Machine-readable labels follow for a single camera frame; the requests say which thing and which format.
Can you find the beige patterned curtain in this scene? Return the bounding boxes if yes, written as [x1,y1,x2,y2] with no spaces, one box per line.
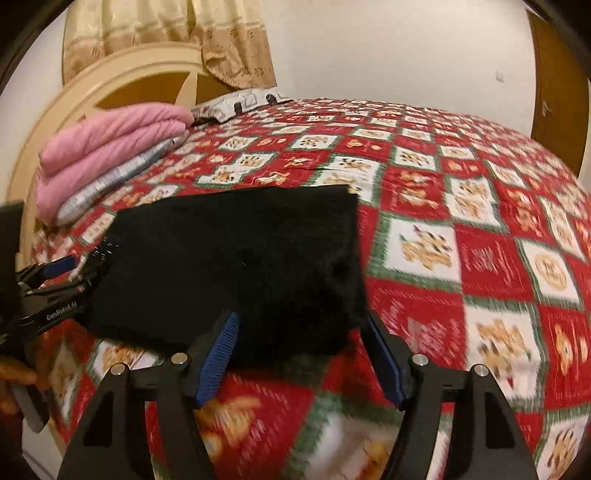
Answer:
[62,0,278,90]

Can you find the grey patterned pillow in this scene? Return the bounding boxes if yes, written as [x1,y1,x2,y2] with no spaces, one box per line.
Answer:
[55,134,190,227]
[189,90,291,125]

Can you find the black pants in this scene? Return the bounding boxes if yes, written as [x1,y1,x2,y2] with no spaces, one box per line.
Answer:
[88,185,370,365]

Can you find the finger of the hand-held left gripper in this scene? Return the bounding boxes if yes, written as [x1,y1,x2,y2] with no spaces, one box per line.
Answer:
[28,271,100,302]
[18,256,77,289]

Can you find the folded pink blanket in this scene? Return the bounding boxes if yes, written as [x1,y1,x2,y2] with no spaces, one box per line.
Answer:
[36,104,195,224]

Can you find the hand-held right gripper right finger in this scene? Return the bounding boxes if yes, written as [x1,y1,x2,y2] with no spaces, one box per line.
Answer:
[365,311,539,480]

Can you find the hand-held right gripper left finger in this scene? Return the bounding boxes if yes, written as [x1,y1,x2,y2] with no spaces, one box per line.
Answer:
[58,309,241,480]

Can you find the brown wooden door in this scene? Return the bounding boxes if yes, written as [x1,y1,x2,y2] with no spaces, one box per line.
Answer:
[526,11,591,176]

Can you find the cream wooden headboard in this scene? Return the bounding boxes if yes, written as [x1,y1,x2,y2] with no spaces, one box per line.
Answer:
[7,41,232,268]

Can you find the person's left hand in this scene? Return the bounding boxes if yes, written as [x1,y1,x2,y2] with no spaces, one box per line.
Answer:
[0,357,38,416]

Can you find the red checkered bedspread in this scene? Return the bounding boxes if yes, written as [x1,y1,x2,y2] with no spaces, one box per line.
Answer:
[21,97,591,480]

